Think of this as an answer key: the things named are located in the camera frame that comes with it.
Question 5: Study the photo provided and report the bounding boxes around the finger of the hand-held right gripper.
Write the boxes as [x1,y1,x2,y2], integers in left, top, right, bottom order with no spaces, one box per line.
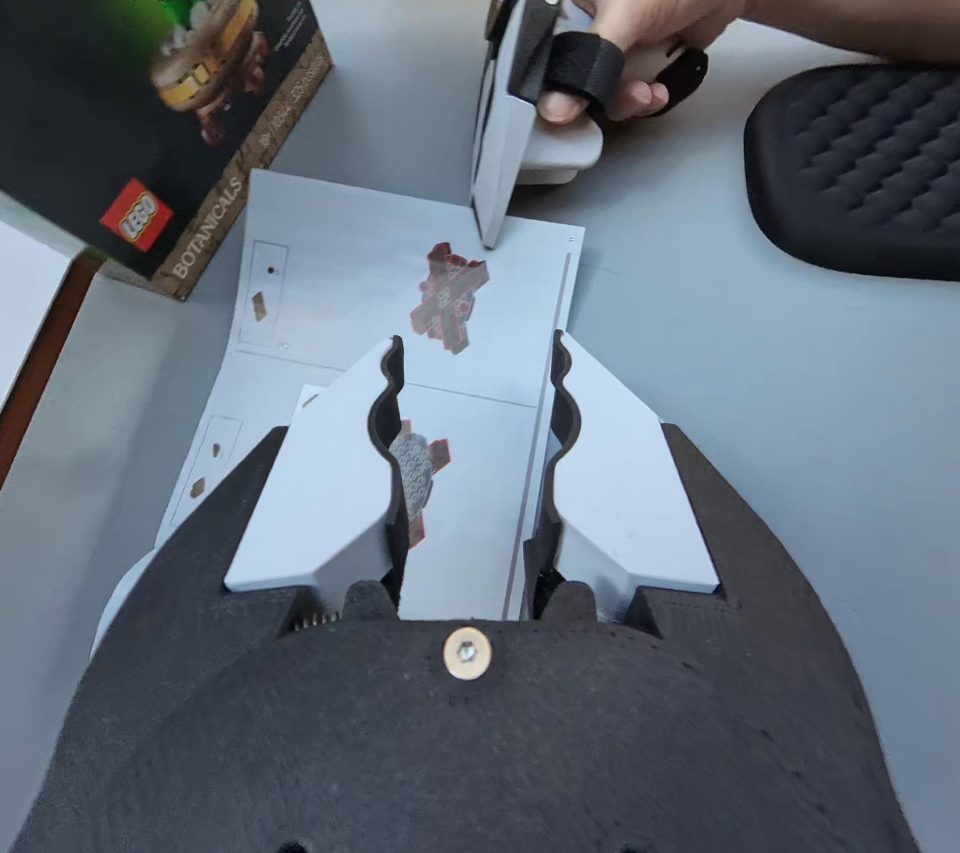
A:
[469,0,543,252]

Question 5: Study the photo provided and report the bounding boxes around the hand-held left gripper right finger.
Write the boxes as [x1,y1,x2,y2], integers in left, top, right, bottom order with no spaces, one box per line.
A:
[522,329,721,623]

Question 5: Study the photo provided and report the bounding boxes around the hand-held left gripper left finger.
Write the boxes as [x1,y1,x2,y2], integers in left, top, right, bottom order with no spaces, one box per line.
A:
[223,335,412,618]

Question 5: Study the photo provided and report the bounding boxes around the white instruction booklet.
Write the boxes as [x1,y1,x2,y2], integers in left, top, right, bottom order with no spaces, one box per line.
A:
[153,169,586,622]

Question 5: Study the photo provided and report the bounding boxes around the grey desk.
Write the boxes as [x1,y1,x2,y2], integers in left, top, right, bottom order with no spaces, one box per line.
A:
[0,0,960,853]

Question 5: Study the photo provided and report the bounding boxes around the black textured wrist rest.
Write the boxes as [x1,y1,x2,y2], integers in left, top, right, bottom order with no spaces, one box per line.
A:
[744,64,960,283]

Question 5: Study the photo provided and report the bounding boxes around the black brick set box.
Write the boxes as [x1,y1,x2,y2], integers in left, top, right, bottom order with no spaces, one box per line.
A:
[0,0,335,303]

